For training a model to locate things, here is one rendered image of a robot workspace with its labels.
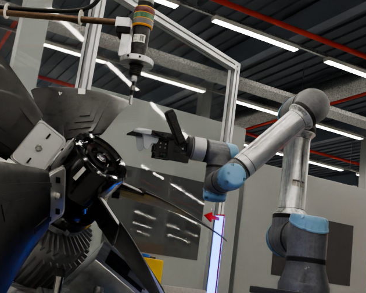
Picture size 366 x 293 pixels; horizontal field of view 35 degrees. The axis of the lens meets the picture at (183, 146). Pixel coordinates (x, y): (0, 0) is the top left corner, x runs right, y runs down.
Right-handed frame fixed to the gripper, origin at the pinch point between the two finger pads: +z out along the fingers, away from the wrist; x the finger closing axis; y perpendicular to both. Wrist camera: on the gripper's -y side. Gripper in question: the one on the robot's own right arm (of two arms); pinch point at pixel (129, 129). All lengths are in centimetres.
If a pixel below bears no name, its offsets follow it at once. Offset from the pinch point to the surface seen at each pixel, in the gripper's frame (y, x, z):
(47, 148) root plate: 14, -71, 22
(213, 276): 35, -46, -20
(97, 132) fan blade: 8, -61, 13
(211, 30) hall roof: -325, 930, -236
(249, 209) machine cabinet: 17, 289, -145
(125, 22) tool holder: -16, -60, 11
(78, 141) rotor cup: 12, -75, 17
